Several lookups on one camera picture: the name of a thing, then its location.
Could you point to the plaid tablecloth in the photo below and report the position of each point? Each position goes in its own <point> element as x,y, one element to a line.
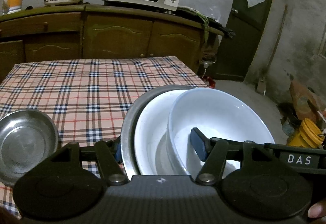
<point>89,91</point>

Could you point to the grey wall pipe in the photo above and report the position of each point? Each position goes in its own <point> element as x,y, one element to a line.
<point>261,86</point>

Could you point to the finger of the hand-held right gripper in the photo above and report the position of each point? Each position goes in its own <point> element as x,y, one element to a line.
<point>293,149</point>

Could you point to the wooden kitchen cabinet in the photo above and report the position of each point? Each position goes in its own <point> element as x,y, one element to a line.
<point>114,33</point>

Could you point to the dark cloth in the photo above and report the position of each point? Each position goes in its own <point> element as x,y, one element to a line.
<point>188,11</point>

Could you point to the green cloth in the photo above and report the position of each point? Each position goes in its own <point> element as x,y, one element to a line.
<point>205,25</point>

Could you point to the person's right hand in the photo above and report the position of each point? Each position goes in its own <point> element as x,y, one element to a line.
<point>318,210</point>

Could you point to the small white object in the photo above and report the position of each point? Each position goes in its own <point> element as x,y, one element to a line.
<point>205,63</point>

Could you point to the yellow plastic bucket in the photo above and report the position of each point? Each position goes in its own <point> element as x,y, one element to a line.
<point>305,134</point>

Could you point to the deep white bowl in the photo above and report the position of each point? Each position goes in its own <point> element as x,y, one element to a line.
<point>216,112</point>

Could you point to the large steel plate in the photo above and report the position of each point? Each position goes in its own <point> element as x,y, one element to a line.
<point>54,137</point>

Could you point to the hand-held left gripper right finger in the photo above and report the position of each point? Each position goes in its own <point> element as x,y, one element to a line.
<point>199,145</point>

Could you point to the small red object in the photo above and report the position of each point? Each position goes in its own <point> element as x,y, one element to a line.
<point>210,81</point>

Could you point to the small steel bowl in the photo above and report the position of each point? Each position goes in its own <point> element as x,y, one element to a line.
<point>130,122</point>

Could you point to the shallow white bowl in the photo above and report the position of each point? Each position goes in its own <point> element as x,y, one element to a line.
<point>150,132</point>

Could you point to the dark green door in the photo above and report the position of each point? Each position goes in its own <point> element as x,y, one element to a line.
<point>244,35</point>

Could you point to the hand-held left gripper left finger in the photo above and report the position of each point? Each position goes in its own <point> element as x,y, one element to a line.
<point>117,153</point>

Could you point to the orange brown sack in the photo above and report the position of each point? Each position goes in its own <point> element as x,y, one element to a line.
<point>303,101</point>

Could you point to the black folded umbrella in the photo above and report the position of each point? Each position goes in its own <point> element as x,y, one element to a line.
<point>221,27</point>

